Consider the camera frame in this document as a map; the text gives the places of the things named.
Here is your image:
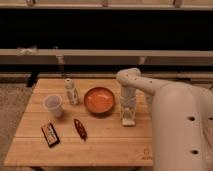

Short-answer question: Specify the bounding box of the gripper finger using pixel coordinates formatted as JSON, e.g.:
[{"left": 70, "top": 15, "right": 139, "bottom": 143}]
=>
[
  {"left": 130, "top": 108, "right": 136, "bottom": 120},
  {"left": 121, "top": 107, "right": 127, "bottom": 119}
]

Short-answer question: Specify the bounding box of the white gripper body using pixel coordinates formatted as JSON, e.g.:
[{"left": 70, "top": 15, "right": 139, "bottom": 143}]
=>
[{"left": 120, "top": 86, "right": 136, "bottom": 108}]

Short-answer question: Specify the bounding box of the white sponge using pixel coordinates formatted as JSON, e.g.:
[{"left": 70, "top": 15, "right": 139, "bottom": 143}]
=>
[{"left": 122, "top": 108, "right": 135, "bottom": 126}]

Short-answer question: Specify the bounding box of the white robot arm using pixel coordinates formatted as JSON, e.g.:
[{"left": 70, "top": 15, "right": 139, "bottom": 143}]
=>
[{"left": 116, "top": 68, "right": 213, "bottom": 171}]

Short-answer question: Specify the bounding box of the orange bowl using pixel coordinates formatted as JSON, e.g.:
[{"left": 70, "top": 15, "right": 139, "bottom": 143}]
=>
[{"left": 84, "top": 87, "right": 115, "bottom": 115}]

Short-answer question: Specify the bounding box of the red chili pepper snack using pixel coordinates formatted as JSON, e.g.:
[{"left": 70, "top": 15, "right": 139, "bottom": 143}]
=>
[{"left": 74, "top": 119, "right": 87, "bottom": 140}]

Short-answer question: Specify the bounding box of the small white bottle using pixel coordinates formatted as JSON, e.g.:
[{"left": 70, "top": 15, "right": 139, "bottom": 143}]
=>
[{"left": 65, "top": 78, "right": 79, "bottom": 105}]

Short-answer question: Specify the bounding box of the clear plastic cup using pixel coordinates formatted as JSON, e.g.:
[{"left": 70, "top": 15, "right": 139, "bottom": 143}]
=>
[{"left": 43, "top": 95, "right": 63, "bottom": 118}]

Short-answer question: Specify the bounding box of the wooden folding table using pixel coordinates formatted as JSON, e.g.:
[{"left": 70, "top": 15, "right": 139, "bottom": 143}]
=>
[{"left": 4, "top": 79, "right": 152, "bottom": 167}]

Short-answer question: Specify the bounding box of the dark snack packet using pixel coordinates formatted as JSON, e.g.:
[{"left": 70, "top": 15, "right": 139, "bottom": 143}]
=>
[{"left": 41, "top": 122, "right": 60, "bottom": 147}]

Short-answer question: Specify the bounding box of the grey horizontal rail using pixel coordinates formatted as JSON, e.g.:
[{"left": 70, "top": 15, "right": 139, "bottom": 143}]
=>
[{"left": 0, "top": 48, "right": 213, "bottom": 66}]

